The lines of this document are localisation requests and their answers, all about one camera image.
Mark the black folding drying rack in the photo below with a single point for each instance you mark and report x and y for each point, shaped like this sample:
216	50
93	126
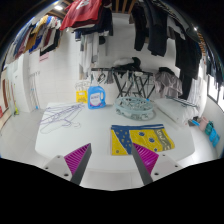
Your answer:
133	81

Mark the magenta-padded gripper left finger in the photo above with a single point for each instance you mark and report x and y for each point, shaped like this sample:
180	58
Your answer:
77	160

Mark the row of colourful hanging clothes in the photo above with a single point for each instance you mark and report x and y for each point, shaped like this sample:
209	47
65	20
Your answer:
36	35

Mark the blue laundry detergent bottle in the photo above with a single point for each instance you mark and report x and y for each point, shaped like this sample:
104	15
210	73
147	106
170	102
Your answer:
96	98

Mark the pale green round clip hanger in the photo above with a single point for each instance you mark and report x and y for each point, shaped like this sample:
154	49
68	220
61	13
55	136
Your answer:
133	107

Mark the white folded bedding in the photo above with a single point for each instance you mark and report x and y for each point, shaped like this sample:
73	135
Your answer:
176	110

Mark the blue bag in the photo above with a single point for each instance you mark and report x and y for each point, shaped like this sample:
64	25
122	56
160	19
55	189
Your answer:
212	135

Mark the white and black clothes heap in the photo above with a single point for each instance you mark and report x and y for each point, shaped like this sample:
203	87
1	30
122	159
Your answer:
125	62

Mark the red hanging garment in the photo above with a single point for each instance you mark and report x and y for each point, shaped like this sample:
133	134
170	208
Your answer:
81	13

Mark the grey garment on rack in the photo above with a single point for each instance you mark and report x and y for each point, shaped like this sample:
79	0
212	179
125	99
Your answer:
166	83

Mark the pink bucket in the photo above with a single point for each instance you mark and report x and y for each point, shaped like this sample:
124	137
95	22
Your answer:
202	122

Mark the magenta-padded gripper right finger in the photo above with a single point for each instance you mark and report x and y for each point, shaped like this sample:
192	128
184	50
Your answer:
146	160

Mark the white hanging garments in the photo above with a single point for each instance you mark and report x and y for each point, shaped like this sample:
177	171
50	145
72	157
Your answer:
88	53

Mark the yellow and blue patterned towel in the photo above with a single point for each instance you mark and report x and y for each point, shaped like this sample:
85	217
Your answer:
146	136

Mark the yellow plastic box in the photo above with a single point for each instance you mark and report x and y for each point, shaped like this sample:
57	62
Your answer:
81	96

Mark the window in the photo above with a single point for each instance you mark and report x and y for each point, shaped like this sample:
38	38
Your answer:
215	91

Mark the row of dark hanging garments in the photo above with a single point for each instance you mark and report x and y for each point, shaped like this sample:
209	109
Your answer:
156	30

